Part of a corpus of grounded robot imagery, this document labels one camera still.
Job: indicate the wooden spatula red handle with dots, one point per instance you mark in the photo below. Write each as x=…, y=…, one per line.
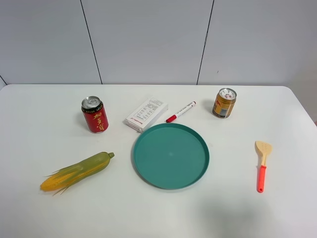
x=264, y=150

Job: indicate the white paper box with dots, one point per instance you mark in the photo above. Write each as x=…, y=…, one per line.
x=146, y=114

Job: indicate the red drink can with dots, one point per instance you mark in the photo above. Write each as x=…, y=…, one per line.
x=94, y=114

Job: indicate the gold drink can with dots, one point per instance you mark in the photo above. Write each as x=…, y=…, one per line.
x=224, y=103

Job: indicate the toy corn cob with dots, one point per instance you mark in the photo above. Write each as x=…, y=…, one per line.
x=66, y=177

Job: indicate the teal round plate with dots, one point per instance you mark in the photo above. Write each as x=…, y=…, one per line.
x=170, y=156

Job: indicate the red white marker pen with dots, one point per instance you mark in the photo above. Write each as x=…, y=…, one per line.
x=180, y=112

